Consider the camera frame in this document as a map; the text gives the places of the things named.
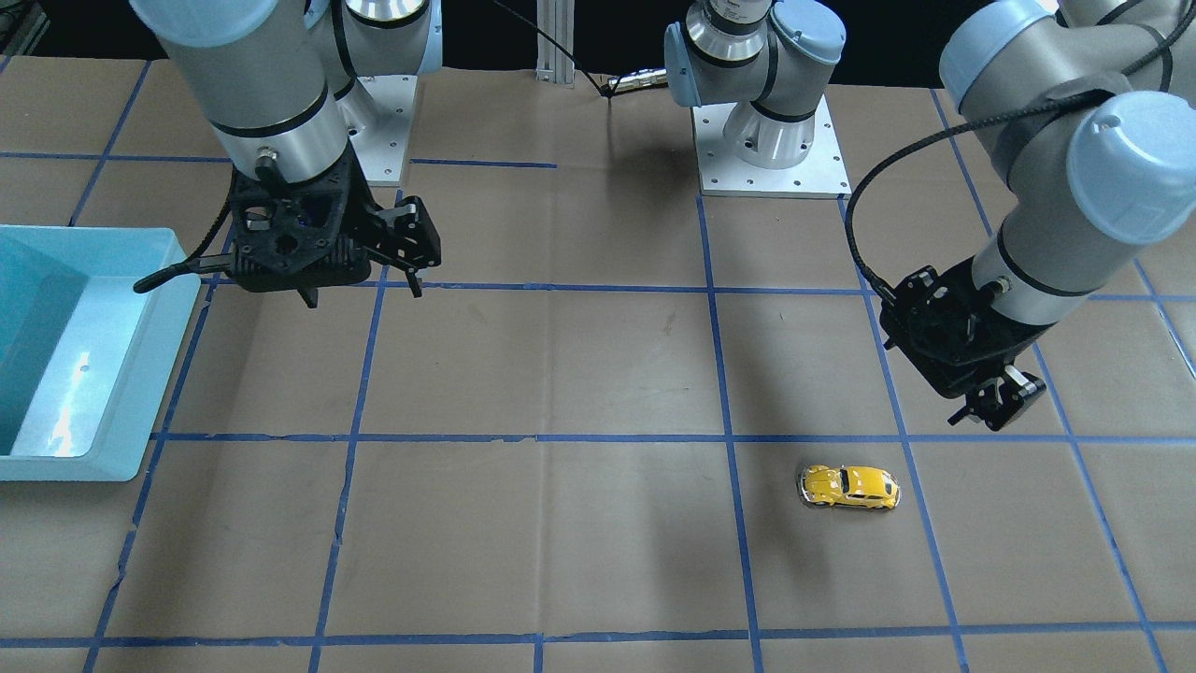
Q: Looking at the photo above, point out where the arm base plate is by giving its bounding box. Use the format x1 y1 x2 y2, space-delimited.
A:
691 97 853 198
338 74 419 186

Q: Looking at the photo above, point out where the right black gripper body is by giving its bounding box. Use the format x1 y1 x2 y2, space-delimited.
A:
228 145 443 293

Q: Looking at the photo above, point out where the teal plastic bin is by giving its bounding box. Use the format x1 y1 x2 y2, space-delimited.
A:
1 224 200 482

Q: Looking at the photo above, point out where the brown paper table mat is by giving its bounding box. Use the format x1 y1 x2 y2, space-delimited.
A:
4 69 1195 672

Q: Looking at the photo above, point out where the yellow beetle toy car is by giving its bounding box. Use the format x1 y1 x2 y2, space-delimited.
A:
797 465 902 510

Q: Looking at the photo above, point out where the aluminium frame post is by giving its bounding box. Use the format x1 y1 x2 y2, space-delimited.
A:
535 0 576 88

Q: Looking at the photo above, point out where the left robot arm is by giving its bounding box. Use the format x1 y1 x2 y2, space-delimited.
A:
880 1 1195 432

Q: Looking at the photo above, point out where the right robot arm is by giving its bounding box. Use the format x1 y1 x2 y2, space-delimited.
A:
132 1 443 308

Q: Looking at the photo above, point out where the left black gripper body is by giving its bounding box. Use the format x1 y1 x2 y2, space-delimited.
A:
880 261 1047 397

